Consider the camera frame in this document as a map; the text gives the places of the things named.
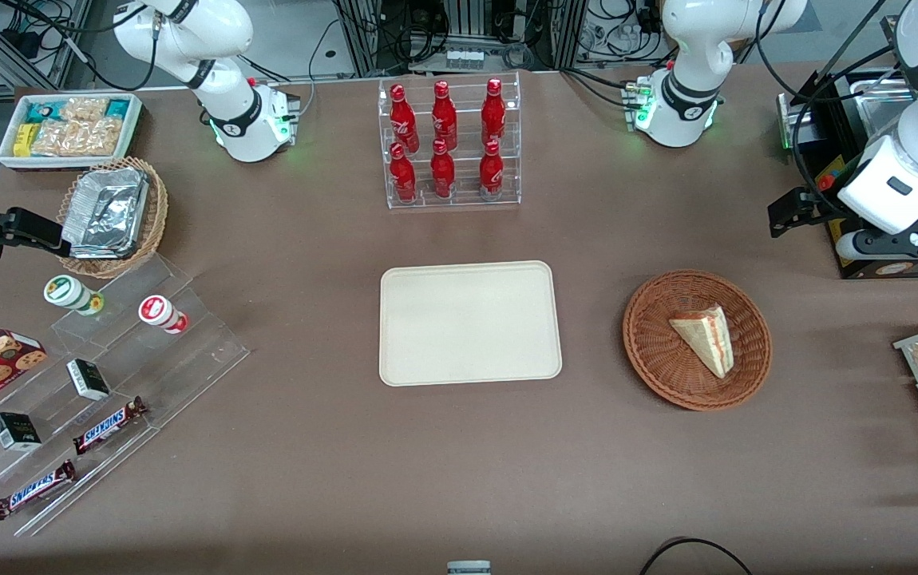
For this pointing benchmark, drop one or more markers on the stacked aluminium foil trays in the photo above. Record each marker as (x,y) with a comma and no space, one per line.
(104,212)

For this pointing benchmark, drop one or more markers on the triangular sandwich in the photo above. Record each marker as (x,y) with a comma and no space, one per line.
(706,339)

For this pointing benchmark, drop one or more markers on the light wicker basket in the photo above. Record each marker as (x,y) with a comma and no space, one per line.
(157,208)

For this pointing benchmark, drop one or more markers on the small clear cracker bag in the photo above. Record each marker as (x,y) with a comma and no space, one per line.
(84,109)

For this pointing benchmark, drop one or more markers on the grey device edge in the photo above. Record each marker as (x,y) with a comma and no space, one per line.
(468,569)

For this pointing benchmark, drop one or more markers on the cream plastic tray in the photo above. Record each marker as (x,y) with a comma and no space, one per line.
(467,323)

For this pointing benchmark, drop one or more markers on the red cola bottle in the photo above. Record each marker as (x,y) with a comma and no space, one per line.
(443,172)
(403,176)
(491,169)
(444,116)
(493,112)
(403,120)

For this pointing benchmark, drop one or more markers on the white rectangular snack bin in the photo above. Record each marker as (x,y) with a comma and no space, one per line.
(8,160)

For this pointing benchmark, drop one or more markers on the teal snack packet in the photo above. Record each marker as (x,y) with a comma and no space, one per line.
(41,112)
(117,108)

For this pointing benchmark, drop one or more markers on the metal equipment rack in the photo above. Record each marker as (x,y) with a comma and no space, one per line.
(467,24)

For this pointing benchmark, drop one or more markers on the brown wicker basket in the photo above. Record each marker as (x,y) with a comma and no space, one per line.
(658,351)

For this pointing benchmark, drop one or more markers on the steel warmer pan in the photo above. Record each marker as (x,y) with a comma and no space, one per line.
(886,104)

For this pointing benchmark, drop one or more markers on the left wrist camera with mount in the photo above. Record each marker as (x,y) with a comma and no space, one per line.
(848,246)

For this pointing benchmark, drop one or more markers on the green lid cup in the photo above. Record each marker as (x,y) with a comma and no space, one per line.
(64,291)

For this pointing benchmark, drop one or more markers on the red lid cup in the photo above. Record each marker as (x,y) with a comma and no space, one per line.
(157,311)

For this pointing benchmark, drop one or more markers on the clear acrylic stepped display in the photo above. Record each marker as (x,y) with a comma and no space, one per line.
(187,351)

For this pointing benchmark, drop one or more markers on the large clear cracker bag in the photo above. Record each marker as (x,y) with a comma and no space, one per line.
(76,138)

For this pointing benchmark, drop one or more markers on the yellow snack packet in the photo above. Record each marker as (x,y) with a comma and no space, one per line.
(23,140)

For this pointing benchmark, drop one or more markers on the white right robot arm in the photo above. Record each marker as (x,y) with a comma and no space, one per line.
(211,40)

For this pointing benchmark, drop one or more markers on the small black box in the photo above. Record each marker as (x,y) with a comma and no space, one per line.
(16,431)
(88,379)

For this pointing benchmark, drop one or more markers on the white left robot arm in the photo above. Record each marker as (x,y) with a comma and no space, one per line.
(690,48)

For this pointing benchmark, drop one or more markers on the clear acrylic bottle rack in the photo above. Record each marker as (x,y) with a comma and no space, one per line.
(463,200)

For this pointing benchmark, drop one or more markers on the snickers bar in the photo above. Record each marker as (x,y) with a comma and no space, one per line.
(34,489)
(108,426)

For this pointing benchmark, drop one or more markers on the black food warmer machine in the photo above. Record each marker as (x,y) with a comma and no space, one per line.
(846,104)

